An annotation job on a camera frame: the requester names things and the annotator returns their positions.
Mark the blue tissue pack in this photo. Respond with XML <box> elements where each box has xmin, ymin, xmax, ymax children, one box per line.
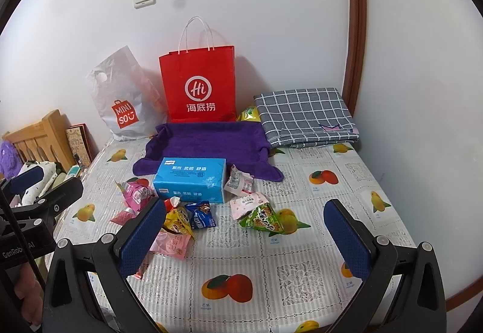
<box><xmin>153</xmin><ymin>157</ymin><xmax>227</xmax><ymax>204</ymax></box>

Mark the person's left hand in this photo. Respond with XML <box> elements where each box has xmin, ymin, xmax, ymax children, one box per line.
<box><xmin>14</xmin><ymin>264</ymin><xmax>43</xmax><ymax>326</ymax></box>

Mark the blue cookie packet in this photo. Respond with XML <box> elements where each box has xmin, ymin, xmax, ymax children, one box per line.
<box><xmin>184</xmin><ymin>201</ymin><xmax>216</xmax><ymax>230</ymax></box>

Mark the red Haidilao paper bag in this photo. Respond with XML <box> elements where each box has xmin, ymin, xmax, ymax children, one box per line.
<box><xmin>158</xmin><ymin>16</ymin><xmax>238</xmax><ymax>124</ymax></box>

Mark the white red snack packet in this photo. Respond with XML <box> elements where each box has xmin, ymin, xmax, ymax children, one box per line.
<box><xmin>223</xmin><ymin>165</ymin><xmax>254</xmax><ymax>197</ymax></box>

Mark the magenta snack packet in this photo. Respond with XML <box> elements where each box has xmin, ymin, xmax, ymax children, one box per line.
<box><xmin>116</xmin><ymin>178</ymin><xmax>155</xmax><ymax>213</ymax></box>

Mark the brown door frame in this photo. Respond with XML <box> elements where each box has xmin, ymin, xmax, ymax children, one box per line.
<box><xmin>342</xmin><ymin>0</ymin><xmax>368</xmax><ymax>115</ymax></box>

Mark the pink white snack packet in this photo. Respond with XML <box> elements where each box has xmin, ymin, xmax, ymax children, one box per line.
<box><xmin>229</xmin><ymin>192</ymin><xmax>269</xmax><ymax>220</ymax></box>

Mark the patterned book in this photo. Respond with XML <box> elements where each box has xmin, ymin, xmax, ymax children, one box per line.
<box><xmin>66</xmin><ymin>124</ymin><xmax>92</xmax><ymax>168</ymax></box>

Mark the green snack packet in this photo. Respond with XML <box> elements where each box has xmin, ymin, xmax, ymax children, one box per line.
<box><xmin>239</xmin><ymin>202</ymin><xmax>284</xmax><ymax>236</ymax></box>

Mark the purple towel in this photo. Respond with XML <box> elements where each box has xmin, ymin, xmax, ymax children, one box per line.
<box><xmin>133</xmin><ymin>121</ymin><xmax>284</xmax><ymax>182</ymax></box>

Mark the yellow snack packet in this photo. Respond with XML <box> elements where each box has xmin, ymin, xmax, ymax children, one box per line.
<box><xmin>163</xmin><ymin>206</ymin><xmax>194</xmax><ymax>237</ymax></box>

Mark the fruit print tablecloth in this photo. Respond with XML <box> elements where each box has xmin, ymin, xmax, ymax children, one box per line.
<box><xmin>44</xmin><ymin>136</ymin><xmax>416</xmax><ymax>333</ymax></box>

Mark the light pink snack packet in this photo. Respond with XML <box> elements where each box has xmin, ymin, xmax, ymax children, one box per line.
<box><xmin>149</xmin><ymin>231</ymin><xmax>192</xmax><ymax>260</ymax></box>

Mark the grey plaid folded cloth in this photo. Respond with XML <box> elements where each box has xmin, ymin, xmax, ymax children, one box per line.
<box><xmin>254</xmin><ymin>88</ymin><xmax>360</xmax><ymax>148</ymax></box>

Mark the white dotted cloth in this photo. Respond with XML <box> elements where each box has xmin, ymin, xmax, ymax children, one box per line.
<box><xmin>16</xmin><ymin>159</ymin><xmax>58</xmax><ymax>207</ymax></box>

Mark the yellow snack bag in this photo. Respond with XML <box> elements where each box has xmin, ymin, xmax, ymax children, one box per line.
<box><xmin>237</xmin><ymin>106</ymin><xmax>260</xmax><ymax>122</ymax></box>

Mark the white Miniso plastic bag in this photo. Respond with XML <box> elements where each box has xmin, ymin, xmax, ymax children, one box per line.
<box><xmin>86</xmin><ymin>46</ymin><xmax>168</xmax><ymax>141</ymax></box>

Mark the purple plush toy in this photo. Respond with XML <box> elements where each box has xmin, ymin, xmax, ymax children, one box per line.
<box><xmin>0</xmin><ymin>141</ymin><xmax>23</xmax><ymax>179</ymax></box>

